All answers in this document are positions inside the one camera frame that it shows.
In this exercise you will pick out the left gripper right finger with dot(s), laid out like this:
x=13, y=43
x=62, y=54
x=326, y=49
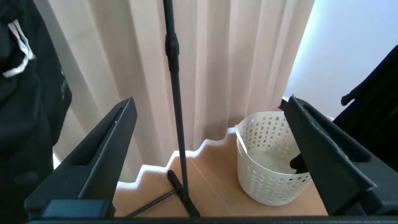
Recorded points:
x=342, y=183

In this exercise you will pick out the white laundry basket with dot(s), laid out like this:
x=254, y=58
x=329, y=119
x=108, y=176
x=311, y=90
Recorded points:
x=273, y=161

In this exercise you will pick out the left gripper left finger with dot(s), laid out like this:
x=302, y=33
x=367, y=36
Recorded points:
x=56, y=189

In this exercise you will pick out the black garment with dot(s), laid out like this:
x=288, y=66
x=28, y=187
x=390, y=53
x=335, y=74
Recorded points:
x=373, y=118

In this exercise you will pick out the beige curtain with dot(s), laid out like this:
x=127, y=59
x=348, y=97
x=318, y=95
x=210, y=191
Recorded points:
x=233, y=62

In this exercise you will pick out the black clothes rack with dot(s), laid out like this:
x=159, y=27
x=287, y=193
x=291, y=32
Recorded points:
x=175, y=77

